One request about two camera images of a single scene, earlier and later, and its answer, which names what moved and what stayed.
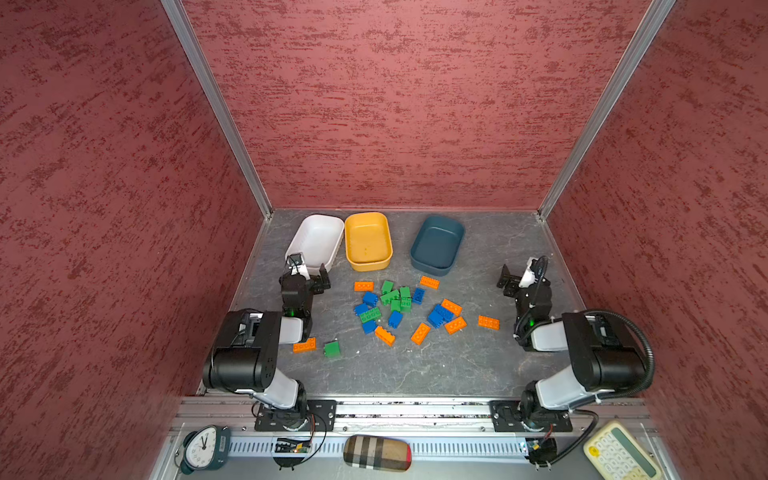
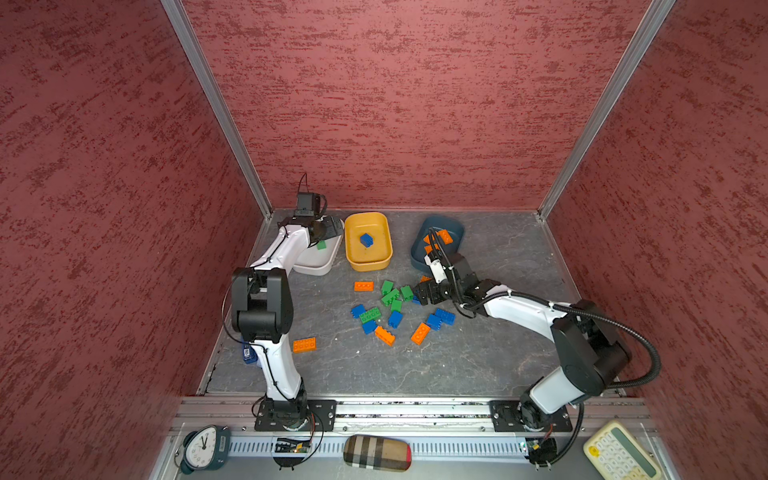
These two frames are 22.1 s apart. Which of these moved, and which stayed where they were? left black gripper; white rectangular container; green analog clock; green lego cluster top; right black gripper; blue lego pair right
Moved: left black gripper; right black gripper
Stayed: white rectangular container; green analog clock; blue lego pair right; green lego cluster top
